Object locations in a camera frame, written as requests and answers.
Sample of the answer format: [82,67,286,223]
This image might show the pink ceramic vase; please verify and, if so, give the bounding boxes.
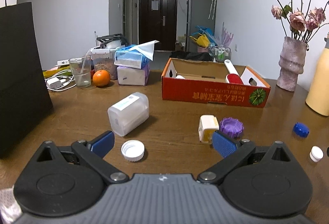
[277,36,307,92]

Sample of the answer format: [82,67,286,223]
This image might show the yellow thermos jug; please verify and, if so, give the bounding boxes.
[305,32,329,116]

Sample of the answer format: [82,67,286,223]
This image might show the white charger with cable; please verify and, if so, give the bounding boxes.
[45,70,76,91]

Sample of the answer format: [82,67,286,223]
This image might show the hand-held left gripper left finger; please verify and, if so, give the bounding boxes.
[35,130,130,184]

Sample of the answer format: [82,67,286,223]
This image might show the grey side door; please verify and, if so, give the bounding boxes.
[123,0,133,45]

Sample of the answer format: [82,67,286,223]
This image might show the dried pink roses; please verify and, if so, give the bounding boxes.
[256,0,329,43]

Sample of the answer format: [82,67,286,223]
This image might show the orange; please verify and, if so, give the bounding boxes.
[93,70,111,88]

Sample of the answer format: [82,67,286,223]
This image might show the wire cart with bottles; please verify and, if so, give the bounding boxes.
[209,44,232,62]

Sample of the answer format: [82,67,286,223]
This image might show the red cardboard box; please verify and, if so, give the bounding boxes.
[161,58,271,108]

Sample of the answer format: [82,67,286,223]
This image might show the dark brown door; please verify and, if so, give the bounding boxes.
[139,0,178,51]

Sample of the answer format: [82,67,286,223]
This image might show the black garbage bag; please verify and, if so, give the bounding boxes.
[170,51,211,61]

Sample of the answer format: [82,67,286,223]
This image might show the yellow banana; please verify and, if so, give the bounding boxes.
[42,66,70,78]

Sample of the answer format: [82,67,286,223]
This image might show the grey refrigerator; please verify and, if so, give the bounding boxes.
[185,0,218,53]

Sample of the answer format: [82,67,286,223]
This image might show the red white lint brush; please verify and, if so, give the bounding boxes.
[224,59,244,85]

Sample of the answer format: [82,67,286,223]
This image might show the purple tissue pack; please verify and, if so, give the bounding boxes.
[117,63,150,86]

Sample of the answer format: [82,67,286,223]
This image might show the black headphones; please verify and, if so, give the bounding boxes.
[96,33,127,48]

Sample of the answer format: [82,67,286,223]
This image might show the yellow bag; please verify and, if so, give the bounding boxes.
[190,34,210,47]

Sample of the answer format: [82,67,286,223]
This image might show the white hanging umbrella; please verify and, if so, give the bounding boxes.
[208,0,218,20]

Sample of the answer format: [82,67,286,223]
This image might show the wide white bottle cap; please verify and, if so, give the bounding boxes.
[121,140,145,162]

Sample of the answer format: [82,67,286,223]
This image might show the clear lidded food container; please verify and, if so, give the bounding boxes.
[91,48,118,80]

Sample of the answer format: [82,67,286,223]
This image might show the clear glass cup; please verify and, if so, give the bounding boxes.
[69,57,92,88]

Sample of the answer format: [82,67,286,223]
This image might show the black paper bag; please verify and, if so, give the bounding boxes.
[0,0,54,159]

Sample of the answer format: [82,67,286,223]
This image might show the small white bottle cap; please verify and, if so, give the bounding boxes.
[310,146,324,162]

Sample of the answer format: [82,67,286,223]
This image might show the white yellow small case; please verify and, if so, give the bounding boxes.
[198,115,219,143]

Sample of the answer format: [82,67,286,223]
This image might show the purple bottle cap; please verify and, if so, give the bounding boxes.
[220,117,244,138]

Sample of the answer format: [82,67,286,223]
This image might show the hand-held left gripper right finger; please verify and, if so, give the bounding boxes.
[197,131,291,185]

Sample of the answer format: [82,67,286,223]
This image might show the blue bottle cap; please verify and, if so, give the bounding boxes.
[293,122,309,138]

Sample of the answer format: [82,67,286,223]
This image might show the blue tissue pack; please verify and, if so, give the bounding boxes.
[114,40,159,69]

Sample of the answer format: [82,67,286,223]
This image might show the blue plastic hangers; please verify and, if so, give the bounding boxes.
[195,25,215,39]

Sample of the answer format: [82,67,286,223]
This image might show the translucent plastic container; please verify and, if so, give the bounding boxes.
[107,92,149,136]

